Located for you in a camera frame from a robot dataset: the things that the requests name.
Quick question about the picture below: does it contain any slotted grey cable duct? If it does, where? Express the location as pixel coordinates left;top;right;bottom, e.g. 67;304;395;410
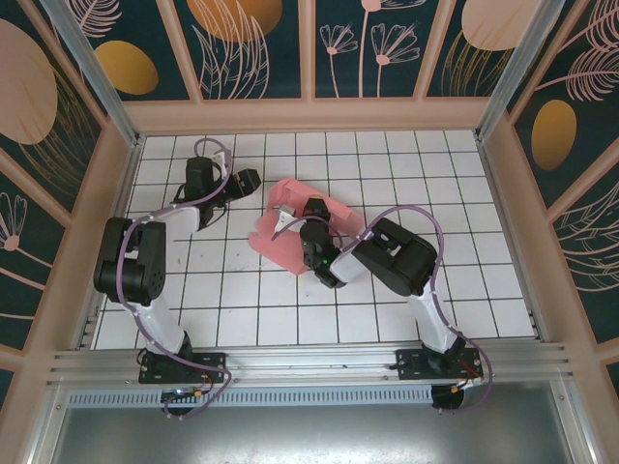
67;384;435;408

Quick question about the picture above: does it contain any aluminium side rail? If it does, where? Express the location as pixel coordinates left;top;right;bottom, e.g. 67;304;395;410
475;136;551;342
76;136;145;350

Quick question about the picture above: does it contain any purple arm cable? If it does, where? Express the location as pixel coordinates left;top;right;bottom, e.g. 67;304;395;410
118;136;234;421
273;205;497;416

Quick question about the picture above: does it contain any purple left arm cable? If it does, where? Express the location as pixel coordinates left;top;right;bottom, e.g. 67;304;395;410
118;136;234;421

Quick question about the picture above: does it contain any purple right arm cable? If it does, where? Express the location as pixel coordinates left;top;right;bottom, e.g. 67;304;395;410
273;205;497;416

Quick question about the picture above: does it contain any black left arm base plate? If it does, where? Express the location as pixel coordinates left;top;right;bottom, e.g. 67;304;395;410
138;351;228;386

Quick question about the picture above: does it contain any grey metal sheet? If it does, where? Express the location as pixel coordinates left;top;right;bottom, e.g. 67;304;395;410
28;380;599;464

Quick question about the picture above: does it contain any aluminium corner post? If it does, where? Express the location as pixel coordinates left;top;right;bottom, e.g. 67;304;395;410
473;0;580;142
39;0;146;150

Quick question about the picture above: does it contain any aluminium mounting rail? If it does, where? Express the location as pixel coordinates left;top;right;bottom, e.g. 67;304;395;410
46;341;573;388

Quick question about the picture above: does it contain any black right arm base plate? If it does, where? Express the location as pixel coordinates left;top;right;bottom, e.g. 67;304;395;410
395;348;485;383

